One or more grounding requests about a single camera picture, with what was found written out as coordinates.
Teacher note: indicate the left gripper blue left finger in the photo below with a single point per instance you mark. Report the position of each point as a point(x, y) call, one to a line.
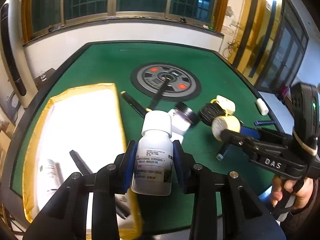
point(126, 166)

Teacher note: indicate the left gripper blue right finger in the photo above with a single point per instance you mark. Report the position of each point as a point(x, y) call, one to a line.
point(183, 163)

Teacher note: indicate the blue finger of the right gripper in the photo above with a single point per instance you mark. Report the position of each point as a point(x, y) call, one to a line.
point(250, 132)

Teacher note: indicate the white oval case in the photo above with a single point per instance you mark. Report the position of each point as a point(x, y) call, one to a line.
point(262, 107)

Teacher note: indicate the yellow round sponge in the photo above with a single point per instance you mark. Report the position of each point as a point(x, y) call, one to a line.
point(220, 123)

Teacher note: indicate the white pill bottle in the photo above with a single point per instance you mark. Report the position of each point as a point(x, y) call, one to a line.
point(154, 157)

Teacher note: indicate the black marker grey cap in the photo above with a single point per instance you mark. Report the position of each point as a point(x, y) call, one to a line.
point(223, 151)

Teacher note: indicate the white power adapter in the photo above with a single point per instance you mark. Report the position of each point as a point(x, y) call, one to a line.
point(179, 125)

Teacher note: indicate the cream earbud case with ring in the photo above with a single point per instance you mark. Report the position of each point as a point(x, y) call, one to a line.
point(227, 105)

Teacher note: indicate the black electrical tape roll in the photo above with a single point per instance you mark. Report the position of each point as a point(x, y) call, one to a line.
point(187, 113)

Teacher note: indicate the black cooling fan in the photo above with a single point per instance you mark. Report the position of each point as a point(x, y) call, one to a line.
point(209, 112)

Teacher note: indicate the white bottle red label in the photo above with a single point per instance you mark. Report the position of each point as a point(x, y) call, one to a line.
point(48, 176)

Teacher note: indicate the person right forearm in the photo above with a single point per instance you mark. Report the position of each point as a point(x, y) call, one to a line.
point(304, 223)

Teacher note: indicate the person right hand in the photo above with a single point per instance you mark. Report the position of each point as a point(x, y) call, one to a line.
point(302, 196)

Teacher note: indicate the black marker yellow caps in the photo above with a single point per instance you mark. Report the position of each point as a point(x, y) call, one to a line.
point(134, 104)

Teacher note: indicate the black marker on centre panel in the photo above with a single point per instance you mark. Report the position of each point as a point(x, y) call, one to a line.
point(155, 100)

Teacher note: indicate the yellow cardboard box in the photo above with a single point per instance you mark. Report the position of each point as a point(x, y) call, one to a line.
point(85, 119)

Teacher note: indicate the round grey table centre panel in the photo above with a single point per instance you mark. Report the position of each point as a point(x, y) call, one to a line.
point(182, 85)

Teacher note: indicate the standing air conditioner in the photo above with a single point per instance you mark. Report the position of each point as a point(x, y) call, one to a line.
point(13, 55)

